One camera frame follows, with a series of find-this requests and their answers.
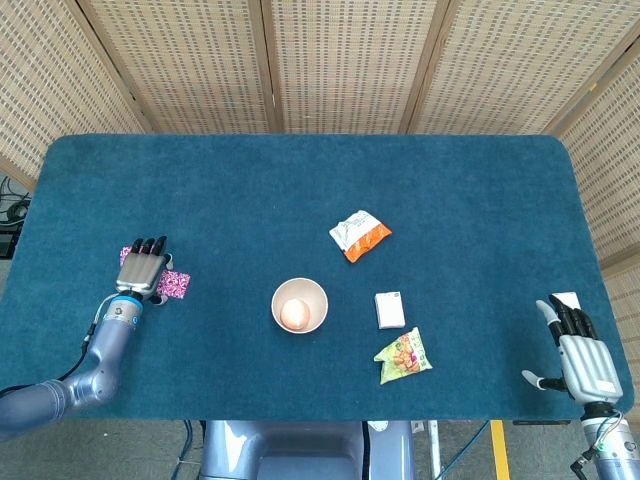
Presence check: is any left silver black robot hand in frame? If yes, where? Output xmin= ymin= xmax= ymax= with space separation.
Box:
xmin=114 ymin=234 xmax=177 ymax=306

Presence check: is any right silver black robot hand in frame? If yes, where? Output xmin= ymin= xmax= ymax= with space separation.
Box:
xmin=521 ymin=292 xmax=624 ymax=402

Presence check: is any beige round bowl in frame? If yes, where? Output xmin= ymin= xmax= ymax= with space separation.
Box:
xmin=271 ymin=277 xmax=330 ymax=335

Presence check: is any orange fruit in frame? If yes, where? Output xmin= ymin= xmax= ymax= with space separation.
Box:
xmin=280 ymin=298 xmax=312 ymax=330

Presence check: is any blue carpet table cover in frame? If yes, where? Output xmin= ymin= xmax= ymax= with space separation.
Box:
xmin=0 ymin=133 xmax=635 ymax=424

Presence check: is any green snack bag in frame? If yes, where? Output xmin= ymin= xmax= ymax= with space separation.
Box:
xmin=374 ymin=327 xmax=434 ymax=386

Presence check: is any white tissue pack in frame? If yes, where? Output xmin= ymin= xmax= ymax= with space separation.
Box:
xmin=374 ymin=291 xmax=407 ymax=330

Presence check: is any orange and white snack bag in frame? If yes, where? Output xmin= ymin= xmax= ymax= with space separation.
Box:
xmin=328 ymin=209 xmax=393 ymax=264

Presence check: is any blue-grey robot torso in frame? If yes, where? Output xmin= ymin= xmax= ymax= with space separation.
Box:
xmin=199 ymin=419 xmax=416 ymax=480

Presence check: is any woven bamboo folding screen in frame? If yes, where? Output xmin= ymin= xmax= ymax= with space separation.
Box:
xmin=0 ymin=0 xmax=640 ymax=361

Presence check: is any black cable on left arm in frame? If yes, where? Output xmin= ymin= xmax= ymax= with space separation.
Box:
xmin=0 ymin=299 xmax=109 ymax=397

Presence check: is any black cable bundle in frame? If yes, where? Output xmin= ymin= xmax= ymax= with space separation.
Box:
xmin=0 ymin=174 xmax=32 ymax=224

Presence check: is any blue cable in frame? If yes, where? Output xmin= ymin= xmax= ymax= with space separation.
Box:
xmin=172 ymin=419 xmax=206 ymax=480
xmin=442 ymin=419 xmax=491 ymax=480

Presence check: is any white metal post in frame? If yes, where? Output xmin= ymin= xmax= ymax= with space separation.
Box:
xmin=427 ymin=420 xmax=444 ymax=480

